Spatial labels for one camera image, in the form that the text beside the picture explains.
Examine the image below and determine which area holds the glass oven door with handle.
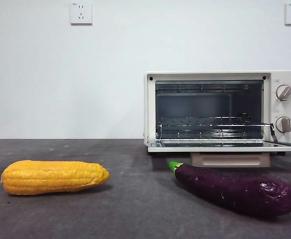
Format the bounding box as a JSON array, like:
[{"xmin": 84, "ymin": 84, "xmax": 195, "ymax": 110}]
[{"xmin": 147, "ymin": 139, "xmax": 291, "ymax": 168}]

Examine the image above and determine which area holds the purple eggplant with green stem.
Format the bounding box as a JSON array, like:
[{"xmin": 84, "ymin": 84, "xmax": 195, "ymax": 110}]
[{"xmin": 169, "ymin": 160, "xmax": 291, "ymax": 219}]

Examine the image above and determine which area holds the round beige oven knob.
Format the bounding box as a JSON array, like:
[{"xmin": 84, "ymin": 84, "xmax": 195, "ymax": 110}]
[
  {"xmin": 275, "ymin": 116, "xmax": 291, "ymax": 133},
  {"xmin": 276, "ymin": 85, "xmax": 291, "ymax": 102}
]

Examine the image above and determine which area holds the cream Toshiba toaster oven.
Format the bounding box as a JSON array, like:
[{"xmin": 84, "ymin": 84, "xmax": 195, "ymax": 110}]
[{"xmin": 144, "ymin": 71, "xmax": 291, "ymax": 157}]

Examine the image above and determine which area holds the yellow corn cob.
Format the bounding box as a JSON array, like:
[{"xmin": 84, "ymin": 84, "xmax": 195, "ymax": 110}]
[{"xmin": 1, "ymin": 160, "xmax": 110, "ymax": 196}]

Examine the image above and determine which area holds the metal wire oven rack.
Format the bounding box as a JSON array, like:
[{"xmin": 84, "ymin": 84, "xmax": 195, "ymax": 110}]
[{"xmin": 157, "ymin": 115, "xmax": 272, "ymax": 130}]

